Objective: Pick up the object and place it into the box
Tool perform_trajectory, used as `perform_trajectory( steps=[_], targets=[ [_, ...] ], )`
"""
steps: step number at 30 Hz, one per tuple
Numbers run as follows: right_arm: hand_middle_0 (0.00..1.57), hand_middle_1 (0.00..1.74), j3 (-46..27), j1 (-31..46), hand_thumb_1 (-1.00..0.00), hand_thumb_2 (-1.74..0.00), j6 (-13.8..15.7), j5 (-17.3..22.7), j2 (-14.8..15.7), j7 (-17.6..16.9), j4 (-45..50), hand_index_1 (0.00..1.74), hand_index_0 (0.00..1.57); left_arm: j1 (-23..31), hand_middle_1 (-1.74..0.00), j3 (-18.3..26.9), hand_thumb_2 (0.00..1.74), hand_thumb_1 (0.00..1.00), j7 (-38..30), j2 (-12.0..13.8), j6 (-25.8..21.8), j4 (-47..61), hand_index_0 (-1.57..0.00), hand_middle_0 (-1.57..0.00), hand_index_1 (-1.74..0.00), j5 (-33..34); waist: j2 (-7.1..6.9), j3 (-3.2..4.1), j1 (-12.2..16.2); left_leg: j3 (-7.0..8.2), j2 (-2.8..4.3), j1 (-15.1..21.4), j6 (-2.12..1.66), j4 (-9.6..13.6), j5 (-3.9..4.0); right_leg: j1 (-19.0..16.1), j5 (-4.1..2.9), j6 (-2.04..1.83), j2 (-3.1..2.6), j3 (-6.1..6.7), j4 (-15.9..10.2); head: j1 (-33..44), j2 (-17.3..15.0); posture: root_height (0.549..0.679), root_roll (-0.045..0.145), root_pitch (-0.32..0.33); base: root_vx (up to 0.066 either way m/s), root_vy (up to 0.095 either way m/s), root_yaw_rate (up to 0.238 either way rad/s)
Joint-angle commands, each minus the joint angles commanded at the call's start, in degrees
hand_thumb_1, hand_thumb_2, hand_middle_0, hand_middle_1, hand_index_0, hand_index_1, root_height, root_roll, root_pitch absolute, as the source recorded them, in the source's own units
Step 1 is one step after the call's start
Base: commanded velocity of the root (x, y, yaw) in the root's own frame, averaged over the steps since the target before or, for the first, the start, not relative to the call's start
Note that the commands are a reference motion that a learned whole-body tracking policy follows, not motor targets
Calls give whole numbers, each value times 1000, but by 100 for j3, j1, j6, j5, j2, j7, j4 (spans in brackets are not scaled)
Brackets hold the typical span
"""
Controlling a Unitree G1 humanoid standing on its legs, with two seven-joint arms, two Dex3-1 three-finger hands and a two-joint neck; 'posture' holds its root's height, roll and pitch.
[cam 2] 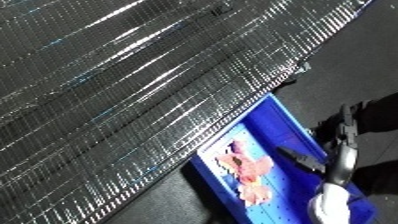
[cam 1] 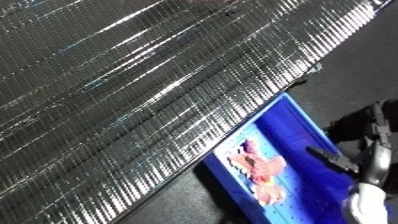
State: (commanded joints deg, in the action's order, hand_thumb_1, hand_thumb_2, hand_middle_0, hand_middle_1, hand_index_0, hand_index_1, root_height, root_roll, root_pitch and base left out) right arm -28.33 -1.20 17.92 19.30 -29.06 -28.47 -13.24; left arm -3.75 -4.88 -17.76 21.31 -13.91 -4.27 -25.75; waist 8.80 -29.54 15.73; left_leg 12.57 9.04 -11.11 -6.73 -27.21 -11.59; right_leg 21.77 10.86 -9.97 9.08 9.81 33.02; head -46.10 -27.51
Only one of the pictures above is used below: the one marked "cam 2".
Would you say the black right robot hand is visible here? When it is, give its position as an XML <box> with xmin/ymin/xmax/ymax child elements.
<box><xmin>275</xmin><ymin>103</ymin><xmax>363</xmax><ymax>188</ymax></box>

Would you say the pink and yellow plush dragon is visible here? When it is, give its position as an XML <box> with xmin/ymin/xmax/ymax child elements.
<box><xmin>214</xmin><ymin>138</ymin><xmax>276</xmax><ymax>207</ymax></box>

